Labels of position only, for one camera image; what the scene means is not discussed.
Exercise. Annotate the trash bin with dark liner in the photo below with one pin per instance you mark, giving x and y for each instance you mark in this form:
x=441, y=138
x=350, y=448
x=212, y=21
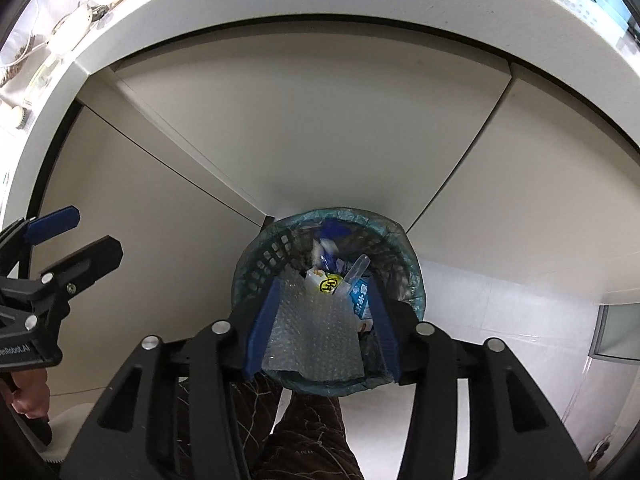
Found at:
x=288, y=242

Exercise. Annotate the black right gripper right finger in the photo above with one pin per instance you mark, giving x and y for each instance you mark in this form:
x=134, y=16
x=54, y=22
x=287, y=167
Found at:
x=383, y=327

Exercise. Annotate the white slipper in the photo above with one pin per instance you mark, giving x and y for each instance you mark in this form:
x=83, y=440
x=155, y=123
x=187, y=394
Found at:
x=65, y=429

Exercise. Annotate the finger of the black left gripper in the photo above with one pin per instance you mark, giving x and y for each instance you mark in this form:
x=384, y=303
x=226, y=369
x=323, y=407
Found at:
x=64, y=280
x=25, y=233

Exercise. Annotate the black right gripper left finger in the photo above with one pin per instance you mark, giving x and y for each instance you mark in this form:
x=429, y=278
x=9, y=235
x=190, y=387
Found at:
x=258, y=337

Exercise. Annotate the person's left hand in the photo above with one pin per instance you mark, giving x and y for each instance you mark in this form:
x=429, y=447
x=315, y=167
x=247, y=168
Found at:
x=32, y=394

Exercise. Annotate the dark patterned trouser leg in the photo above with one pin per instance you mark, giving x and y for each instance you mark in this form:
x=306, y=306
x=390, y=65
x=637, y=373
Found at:
x=308, y=442

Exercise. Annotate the clear plastic long case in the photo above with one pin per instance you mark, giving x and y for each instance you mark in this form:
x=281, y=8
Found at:
x=357, y=269

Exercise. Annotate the yellow snack wrapper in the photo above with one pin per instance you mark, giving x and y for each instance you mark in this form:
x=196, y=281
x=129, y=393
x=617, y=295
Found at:
x=318, y=280

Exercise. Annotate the clear bubble wrap sheet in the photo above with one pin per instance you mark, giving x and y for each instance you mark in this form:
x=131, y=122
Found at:
x=314, y=334

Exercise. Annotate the blue white milk carton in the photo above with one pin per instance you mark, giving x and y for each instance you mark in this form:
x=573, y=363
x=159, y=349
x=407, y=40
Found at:
x=359, y=296

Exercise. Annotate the blue snack bag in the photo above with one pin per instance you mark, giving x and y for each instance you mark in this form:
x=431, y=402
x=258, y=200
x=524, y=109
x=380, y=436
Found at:
x=324, y=245

